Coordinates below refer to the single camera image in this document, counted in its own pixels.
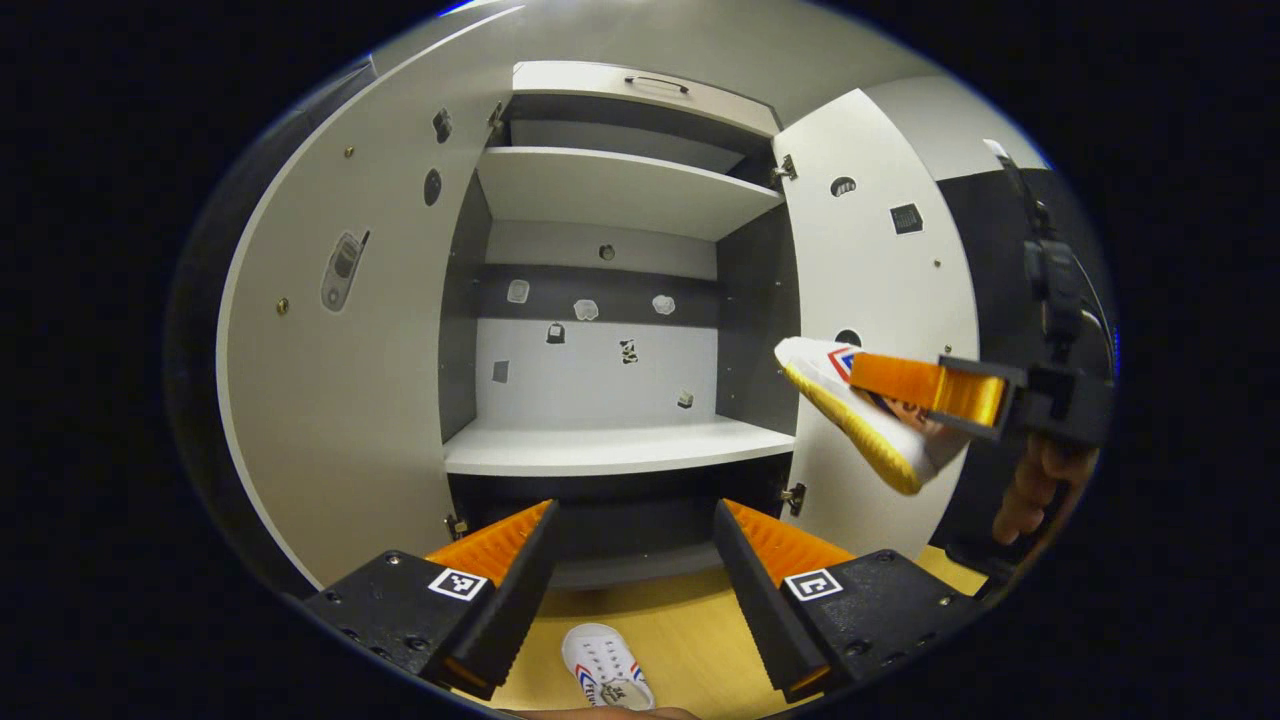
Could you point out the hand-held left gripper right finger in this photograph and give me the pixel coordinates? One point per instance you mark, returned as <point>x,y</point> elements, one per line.
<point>760,600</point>

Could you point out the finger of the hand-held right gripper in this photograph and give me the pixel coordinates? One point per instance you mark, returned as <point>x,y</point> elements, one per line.
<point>900,380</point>

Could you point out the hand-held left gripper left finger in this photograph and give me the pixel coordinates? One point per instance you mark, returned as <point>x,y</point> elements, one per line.
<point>520,600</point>

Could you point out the white canvas shoe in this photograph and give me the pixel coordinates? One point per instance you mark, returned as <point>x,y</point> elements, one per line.
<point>880,452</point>
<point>600,660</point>

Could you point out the white door with headphone sticker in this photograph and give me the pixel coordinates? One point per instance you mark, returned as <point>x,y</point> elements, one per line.
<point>880,280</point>

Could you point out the white shoe cabinet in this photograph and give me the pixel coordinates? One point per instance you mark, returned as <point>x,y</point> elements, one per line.
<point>600,445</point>

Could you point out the white door with camera sticker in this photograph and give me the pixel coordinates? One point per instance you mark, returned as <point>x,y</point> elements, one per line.
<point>340,420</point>

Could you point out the white cabinet drawer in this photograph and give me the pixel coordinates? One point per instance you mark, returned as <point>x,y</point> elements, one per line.
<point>600,85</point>

